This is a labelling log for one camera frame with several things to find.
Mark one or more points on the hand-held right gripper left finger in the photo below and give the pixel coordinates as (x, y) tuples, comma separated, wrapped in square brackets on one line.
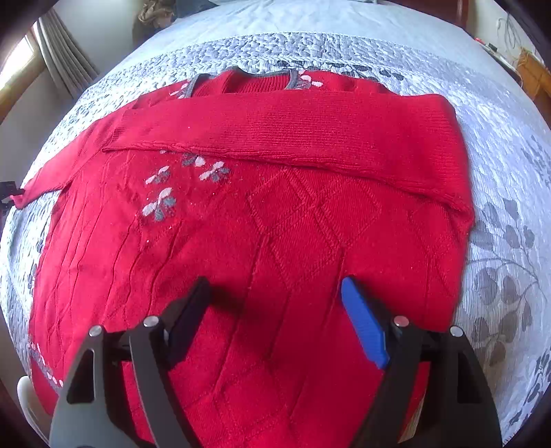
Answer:
[(189, 321)]

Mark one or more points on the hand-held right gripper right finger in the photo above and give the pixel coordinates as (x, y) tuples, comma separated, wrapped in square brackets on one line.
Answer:
[(366, 327)]

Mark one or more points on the red knit sweater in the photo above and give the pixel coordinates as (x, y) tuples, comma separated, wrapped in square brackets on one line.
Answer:
[(280, 215)]

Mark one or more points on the person's white pants leg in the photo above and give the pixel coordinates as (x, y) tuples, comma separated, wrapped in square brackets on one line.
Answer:
[(28, 400)]

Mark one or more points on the grey floral quilted bedspread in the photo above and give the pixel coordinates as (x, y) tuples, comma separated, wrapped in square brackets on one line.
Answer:
[(495, 172)]

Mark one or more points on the dark object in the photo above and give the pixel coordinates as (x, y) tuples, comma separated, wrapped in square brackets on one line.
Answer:
[(10, 191)]

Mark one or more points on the grey pleated curtain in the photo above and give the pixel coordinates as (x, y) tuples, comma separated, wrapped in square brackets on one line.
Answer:
[(64, 56)]

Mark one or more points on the wooden furniture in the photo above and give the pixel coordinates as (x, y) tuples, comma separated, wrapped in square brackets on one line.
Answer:
[(531, 73)]

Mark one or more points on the brown crumpled bag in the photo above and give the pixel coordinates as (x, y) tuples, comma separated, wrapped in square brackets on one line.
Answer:
[(150, 17)]

